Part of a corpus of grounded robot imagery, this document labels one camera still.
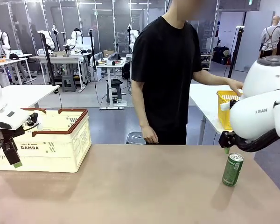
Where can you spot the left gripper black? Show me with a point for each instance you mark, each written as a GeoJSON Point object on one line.
{"type": "Point", "coordinates": [7, 134]}

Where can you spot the green drink can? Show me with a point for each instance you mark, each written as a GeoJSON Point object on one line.
{"type": "Point", "coordinates": [233, 170]}

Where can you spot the person's left forearm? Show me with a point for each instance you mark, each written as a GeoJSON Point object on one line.
{"type": "Point", "coordinates": [212, 79]}

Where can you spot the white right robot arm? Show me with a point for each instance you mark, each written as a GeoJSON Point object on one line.
{"type": "Point", "coordinates": [252, 116]}

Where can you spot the person's right forearm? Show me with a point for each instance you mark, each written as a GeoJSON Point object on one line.
{"type": "Point", "coordinates": [144, 114]}

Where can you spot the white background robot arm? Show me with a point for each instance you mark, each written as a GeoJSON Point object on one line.
{"type": "Point", "coordinates": [50, 37]}
{"type": "Point", "coordinates": [133, 35]}
{"type": "Point", "coordinates": [74, 39]}
{"type": "Point", "coordinates": [4, 40]}

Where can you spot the yellow plastic shopping basket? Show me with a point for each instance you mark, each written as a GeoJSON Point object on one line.
{"type": "Point", "coordinates": [224, 116]}

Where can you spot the cream shopping basket brown rim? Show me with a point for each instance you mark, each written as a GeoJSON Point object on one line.
{"type": "Point", "coordinates": [60, 158]}

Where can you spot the person's left hand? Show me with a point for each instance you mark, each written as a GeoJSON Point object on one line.
{"type": "Point", "coordinates": [235, 87]}

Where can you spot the person's right hand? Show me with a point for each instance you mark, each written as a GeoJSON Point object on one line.
{"type": "Point", "coordinates": [150, 136]}

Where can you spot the silver-topped drink can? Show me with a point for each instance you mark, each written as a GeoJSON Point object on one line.
{"type": "Point", "coordinates": [46, 129]}

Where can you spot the white shoe rack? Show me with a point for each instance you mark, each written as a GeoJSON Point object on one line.
{"type": "Point", "coordinates": [206, 61]}

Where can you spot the black bags pile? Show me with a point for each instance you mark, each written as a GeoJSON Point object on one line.
{"type": "Point", "coordinates": [220, 56]}

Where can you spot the black tripod pole white top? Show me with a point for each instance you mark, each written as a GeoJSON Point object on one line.
{"type": "Point", "coordinates": [48, 58]}
{"type": "Point", "coordinates": [235, 53]}

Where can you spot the grey step stool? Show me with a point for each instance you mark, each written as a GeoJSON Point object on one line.
{"type": "Point", "coordinates": [68, 84]}

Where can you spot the white background workbench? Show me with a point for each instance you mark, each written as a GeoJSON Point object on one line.
{"type": "Point", "coordinates": [4, 61]}
{"type": "Point", "coordinates": [60, 58]}

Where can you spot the person in black t-shirt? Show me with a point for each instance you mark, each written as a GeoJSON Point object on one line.
{"type": "Point", "coordinates": [165, 70]}

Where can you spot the mannequin with grey apron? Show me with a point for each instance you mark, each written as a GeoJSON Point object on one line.
{"type": "Point", "coordinates": [269, 39]}

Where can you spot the thin black stand pole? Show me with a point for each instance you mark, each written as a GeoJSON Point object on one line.
{"type": "Point", "coordinates": [92, 51]}

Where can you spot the white standing desk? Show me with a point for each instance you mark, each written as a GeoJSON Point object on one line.
{"type": "Point", "coordinates": [110, 67]}

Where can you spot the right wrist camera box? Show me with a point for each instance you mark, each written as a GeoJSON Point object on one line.
{"type": "Point", "coordinates": [225, 107]}

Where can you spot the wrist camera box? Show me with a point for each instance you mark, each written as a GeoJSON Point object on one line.
{"type": "Point", "coordinates": [225, 107]}
{"type": "Point", "coordinates": [33, 120]}

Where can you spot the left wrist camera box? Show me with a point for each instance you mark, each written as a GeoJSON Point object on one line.
{"type": "Point", "coordinates": [33, 120]}

